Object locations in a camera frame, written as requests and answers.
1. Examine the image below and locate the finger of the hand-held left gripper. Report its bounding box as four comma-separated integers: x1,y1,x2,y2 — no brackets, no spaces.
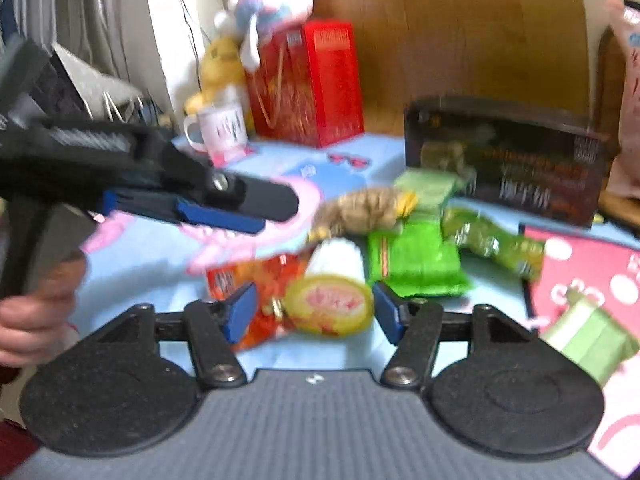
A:
167,147,300,222
102,191,267,235

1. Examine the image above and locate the person's red jacket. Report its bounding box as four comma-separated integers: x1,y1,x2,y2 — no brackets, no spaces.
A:
0,365,43,463

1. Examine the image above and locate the pink snack bag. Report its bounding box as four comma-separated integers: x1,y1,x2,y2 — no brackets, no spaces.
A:
604,0,640,201

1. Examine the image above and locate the brown snack packet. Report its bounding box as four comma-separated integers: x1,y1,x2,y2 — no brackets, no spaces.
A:
309,187,419,242

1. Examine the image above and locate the pastel plush toy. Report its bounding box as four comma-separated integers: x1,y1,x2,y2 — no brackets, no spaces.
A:
215,0,316,69

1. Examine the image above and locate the person's left hand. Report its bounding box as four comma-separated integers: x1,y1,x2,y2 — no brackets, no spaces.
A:
0,251,88,368

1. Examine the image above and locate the bright green snack packet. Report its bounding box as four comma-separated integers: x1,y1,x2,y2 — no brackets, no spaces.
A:
367,212,473,299

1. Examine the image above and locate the grey curtain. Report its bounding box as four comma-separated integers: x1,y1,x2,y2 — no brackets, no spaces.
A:
0,0,151,106

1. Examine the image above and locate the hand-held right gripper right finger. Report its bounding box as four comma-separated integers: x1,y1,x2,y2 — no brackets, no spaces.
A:
372,281,539,390

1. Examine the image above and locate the red gift box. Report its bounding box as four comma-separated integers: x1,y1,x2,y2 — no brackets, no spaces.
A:
245,20,366,149

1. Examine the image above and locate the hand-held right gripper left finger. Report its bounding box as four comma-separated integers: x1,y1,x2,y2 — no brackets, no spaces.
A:
96,282,261,391

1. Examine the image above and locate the yellow lid snack cup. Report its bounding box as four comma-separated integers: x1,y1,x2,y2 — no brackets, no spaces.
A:
284,239,376,337

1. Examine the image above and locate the black printed box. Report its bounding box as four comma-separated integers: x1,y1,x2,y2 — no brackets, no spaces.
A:
404,96,609,229

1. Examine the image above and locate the white enamel mug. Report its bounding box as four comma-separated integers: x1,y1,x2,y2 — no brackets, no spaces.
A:
183,97,252,166

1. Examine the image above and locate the yellow plush toy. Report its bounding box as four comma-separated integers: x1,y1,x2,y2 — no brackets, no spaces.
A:
184,37,249,116

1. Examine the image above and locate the clear green snack packet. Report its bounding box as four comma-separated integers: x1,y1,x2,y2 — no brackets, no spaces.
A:
442,207,547,282

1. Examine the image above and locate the orange red snack packet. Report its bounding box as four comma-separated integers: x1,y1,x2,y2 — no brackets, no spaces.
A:
206,254,307,352

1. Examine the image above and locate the pale green snack packet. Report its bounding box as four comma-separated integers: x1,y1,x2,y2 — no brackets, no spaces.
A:
392,169,468,211
540,291,640,387

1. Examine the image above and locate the blue cartoon printed blanket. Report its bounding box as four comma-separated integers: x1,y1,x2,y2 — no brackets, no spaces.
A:
75,132,640,478

